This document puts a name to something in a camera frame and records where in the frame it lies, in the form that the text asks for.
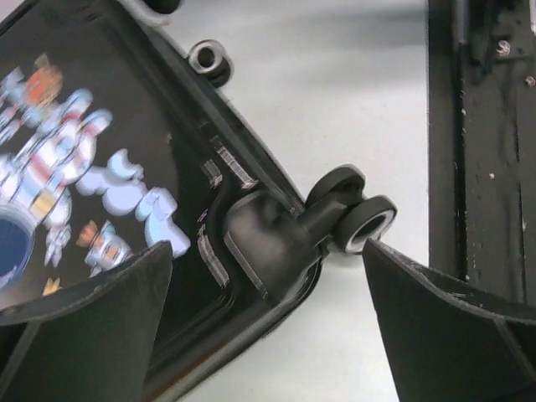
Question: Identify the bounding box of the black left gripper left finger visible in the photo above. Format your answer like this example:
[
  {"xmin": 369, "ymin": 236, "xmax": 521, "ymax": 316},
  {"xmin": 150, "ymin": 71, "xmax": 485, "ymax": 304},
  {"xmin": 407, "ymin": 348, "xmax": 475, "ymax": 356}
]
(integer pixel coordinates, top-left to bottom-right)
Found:
[{"xmin": 1, "ymin": 242, "xmax": 173, "ymax": 401}]

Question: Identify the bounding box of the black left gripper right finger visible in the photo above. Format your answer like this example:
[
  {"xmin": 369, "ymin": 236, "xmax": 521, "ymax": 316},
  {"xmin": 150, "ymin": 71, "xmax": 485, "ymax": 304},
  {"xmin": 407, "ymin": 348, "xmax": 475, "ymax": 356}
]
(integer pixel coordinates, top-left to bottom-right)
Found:
[{"xmin": 363, "ymin": 240, "xmax": 535, "ymax": 401}]

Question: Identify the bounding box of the space astronaut print suitcase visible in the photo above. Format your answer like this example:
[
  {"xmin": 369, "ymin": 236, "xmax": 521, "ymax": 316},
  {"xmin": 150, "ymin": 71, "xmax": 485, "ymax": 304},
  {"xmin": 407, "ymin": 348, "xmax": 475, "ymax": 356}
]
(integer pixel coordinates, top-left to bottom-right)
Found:
[{"xmin": 1, "ymin": 1, "xmax": 397, "ymax": 401}]

